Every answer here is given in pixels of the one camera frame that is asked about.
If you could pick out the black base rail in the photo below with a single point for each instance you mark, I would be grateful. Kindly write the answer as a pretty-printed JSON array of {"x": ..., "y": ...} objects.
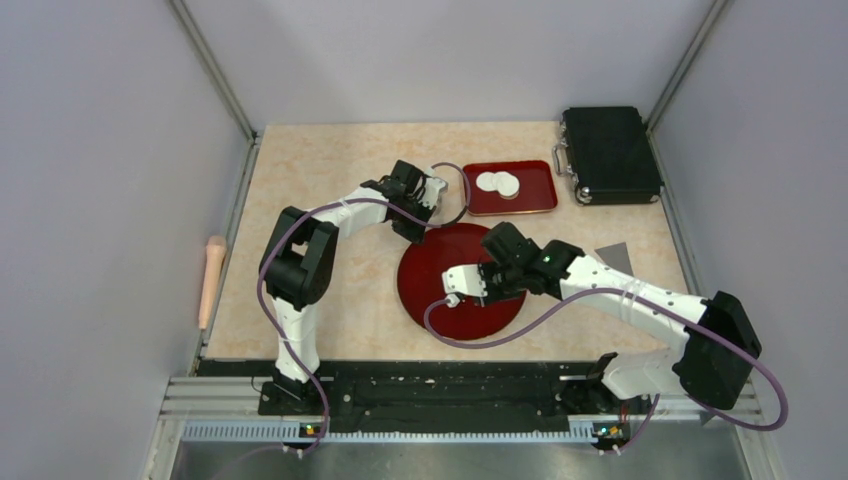
[{"x": 437, "y": 397}]

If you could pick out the round red tray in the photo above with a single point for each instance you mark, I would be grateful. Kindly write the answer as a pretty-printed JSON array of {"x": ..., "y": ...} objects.
[{"x": 419, "y": 284}]

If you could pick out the beige wooden rolling pin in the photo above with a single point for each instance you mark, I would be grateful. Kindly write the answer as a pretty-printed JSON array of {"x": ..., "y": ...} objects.
[{"x": 215, "y": 253}]

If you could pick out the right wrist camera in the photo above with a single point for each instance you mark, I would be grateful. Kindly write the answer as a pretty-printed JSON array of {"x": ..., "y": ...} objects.
[{"x": 464, "y": 282}]

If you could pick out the black case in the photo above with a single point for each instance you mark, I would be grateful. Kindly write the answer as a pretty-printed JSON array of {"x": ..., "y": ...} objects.
[{"x": 605, "y": 152}]

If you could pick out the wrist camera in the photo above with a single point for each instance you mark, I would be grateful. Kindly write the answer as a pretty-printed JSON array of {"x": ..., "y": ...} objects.
[
  {"x": 464, "y": 282},
  {"x": 434, "y": 189}
]

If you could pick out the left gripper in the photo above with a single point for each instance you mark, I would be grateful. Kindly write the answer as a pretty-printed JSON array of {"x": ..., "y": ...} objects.
[{"x": 414, "y": 233}]

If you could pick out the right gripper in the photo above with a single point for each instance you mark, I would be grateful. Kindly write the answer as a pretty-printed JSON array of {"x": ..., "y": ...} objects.
[{"x": 492, "y": 296}]

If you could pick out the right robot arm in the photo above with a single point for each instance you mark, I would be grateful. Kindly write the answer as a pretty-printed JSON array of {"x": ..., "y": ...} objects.
[{"x": 702, "y": 337}]

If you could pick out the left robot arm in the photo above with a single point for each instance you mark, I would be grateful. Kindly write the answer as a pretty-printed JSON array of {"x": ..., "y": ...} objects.
[{"x": 297, "y": 265}]

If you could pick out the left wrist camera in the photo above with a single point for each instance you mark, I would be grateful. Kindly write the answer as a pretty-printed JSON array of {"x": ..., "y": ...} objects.
[{"x": 434, "y": 189}]

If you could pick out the left white wrapper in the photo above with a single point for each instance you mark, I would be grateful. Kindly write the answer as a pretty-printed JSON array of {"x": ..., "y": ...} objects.
[{"x": 487, "y": 182}]

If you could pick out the rectangular red tray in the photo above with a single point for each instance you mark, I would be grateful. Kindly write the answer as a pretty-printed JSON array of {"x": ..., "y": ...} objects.
[{"x": 537, "y": 191}]

